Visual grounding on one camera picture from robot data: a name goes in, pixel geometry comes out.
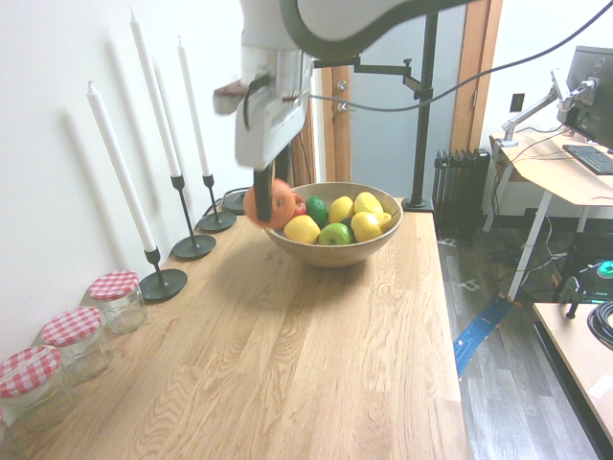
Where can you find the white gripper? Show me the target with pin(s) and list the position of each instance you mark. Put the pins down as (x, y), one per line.
(268, 129)

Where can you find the orange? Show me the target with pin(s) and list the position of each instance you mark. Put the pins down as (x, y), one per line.
(283, 206)

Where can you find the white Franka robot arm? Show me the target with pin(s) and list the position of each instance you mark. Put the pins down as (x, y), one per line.
(345, 19)

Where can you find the red apple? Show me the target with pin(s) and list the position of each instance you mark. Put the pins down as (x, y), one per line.
(300, 208)

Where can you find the empty black candle holder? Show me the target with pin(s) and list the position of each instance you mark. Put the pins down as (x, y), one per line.
(234, 203)

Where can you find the green lime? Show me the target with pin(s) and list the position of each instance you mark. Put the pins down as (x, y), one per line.
(316, 208)

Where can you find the yellow lemon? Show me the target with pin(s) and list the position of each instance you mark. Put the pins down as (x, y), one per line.
(341, 209)
(301, 230)
(368, 202)

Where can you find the green apple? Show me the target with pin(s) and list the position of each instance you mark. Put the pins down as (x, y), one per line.
(334, 235)

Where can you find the dark avocado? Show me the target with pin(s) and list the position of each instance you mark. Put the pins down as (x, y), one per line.
(346, 221)

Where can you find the wooden fruit bowl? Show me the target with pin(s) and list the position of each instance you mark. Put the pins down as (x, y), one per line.
(330, 254)

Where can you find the yellow pear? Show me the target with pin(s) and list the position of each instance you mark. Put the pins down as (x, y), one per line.
(366, 226)

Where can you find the medium white taper candle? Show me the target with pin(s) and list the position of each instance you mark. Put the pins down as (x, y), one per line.
(192, 105)

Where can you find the tallest white taper candle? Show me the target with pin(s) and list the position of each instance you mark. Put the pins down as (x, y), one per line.
(155, 96)

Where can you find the short white taper candle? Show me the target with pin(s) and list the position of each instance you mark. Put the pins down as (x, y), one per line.
(120, 167)

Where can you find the black oil radiator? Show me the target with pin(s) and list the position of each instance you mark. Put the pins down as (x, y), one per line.
(460, 191)

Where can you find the glass jar red checked lid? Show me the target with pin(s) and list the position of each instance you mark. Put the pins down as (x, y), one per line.
(117, 302)
(79, 342)
(33, 383)

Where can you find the wooden desk white legs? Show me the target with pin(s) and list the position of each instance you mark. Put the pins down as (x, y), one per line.
(555, 177)

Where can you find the black keyboard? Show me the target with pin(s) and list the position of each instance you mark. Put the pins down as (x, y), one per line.
(591, 158)

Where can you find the black table clamp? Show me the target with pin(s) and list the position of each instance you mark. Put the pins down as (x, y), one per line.
(571, 297)

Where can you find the black computer monitor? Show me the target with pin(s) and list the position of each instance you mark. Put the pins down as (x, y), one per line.
(591, 67)

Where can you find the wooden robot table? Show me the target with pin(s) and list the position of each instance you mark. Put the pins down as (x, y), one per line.
(579, 354)

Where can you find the wooden door frame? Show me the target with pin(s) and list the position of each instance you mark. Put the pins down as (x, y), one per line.
(474, 72)

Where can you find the wall switch plate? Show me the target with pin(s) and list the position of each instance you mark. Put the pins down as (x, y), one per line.
(517, 102)

